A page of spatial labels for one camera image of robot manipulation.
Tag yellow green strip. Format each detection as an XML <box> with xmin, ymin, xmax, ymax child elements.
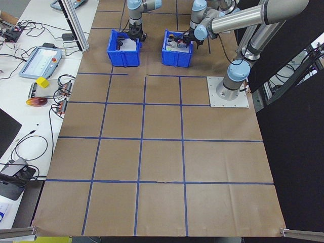
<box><xmin>35</xmin><ymin>236</ymin><xmax>74</xmax><ymax>243</ymax></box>

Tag black frame cover panel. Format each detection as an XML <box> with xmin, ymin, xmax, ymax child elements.
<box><xmin>253</xmin><ymin>49</ymin><xmax>324</xmax><ymax>243</ymax></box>
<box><xmin>234</xmin><ymin>0</ymin><xmax>324</xmax><ymax>93</ymax></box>

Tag black coiled cable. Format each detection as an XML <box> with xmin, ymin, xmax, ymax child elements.
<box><xmin>10</xmin><ymin>105</ymin><xmax>56</xmax><ymax>178</ymax></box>

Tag aluminium profile post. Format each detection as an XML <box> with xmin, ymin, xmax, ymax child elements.
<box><xmin>57</xmin><ymin>0</ymin><xmax>90</xmax><ymax>53</ymax></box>

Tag white printed paper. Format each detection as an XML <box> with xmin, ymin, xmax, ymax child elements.
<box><xmin>0</xmin><ymin>194</ymin><xmax>13</xmax><ymax>230</ymax></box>

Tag red yellow mango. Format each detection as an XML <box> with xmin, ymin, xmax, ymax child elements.
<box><xmin>25</xmin><ymin>97</ymin><xmax>48</xmax><ymax>107</ymax></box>

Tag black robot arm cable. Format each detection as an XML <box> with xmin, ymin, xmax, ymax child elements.
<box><xmin>216</xmin><ymin>32</ymin><xmax>235</xmax><ymax>64</ymax></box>

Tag metal bar frame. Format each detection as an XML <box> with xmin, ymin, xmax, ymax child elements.
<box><xmin>249</xmin><ymin>42</ymin><xmax>324</xmax><ymax>113</ymax></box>

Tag small objects in bin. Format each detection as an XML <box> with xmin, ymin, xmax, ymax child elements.
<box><xmin>166</xmin><ymin>42</ymin><xmax>191</xmax><ymax>53</ymax></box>

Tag looped black adapter cable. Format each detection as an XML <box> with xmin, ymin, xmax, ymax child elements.
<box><xmin>62</xmin><ymin>40</ymin><xmax>86</xmax><ymax>56</ymax></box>

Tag circuit board with wires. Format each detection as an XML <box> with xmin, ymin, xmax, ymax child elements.
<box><xmin>2</xmin><ymin>24</ymin><xmax>26</xmax><ymax>43</ymax></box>

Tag silver metal tray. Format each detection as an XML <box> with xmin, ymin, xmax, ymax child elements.
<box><xmin>27</xmin><ymin>82</ymin><xmax>56</xmax><ymax>100</ymax></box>

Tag black orange cable connector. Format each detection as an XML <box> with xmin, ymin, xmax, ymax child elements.
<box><xmin>60</xmin><ymin>80</ymin><xmax>74</xmax><ymax>95</ymax></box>
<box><xmin>56</xmin><ymin>100</ymin><xmax>68</xmax><ymax>117</ymax></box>

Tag blue bin with few parts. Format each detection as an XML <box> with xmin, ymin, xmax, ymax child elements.
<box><xmin>106</xmin><ymin>29</ymin><xmax>142</xmax><ymax>68</ymax></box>

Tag yellow cube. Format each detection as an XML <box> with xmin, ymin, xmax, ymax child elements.
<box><xmin>35</xmin><ymin>77</ymin><xmax>50</xmax><ymax>89</ymax></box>

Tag silver usb hub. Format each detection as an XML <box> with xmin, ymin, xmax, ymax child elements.
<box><xmin>0</xmin><ymin>158</ymin><xmax>36</xmax><ymax>179</ymax></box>

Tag blue bin with many buttons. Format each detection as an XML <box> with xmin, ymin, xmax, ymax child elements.
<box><xmin>161</xmin><ymin>29</ymin><xmax>194</xmax><ymax>68</ymax></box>

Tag light blue teach pendant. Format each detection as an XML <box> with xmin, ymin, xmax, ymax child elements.
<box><xmin>50</xmin><ymin>0</ymin><xmax>89</xmax><ymax>11</ymax></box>
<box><xmin>18</xmin><ymin>46</ymin><xmax>63</xmax><ymax>79</ymax></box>

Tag aluminium profile bar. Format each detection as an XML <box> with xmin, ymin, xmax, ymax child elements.
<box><xmin>0</xmin><ymin>226</ymin><xmax>38</xmax><ymax>241</ymax></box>
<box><xmin>279</xmin><ymin>227</ymin><xmax>324</xmax><ymax>240</ymax></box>

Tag white square base plate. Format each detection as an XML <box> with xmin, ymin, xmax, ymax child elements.
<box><xmin>207</xmin><ymin>76</ymin><xmax>250</xmax><ymax>109</ymax></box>

